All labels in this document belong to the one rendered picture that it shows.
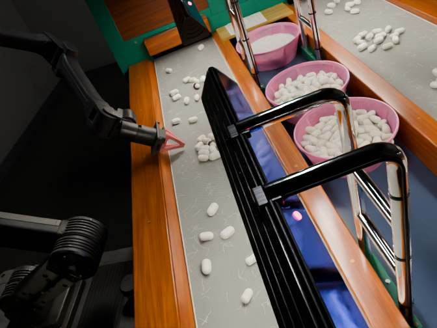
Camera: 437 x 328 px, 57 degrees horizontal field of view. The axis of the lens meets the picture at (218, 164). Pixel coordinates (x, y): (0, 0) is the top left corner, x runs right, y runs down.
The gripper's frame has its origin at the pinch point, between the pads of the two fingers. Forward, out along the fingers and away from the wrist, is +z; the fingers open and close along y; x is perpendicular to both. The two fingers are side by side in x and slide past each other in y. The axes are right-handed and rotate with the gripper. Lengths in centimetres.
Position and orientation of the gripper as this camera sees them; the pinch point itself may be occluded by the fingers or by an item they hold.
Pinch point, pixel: (181, 144)
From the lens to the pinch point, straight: 127.4
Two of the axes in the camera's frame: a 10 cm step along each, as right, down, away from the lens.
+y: -1.8, -5.6, 8.1
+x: -3.7, 8.0, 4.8
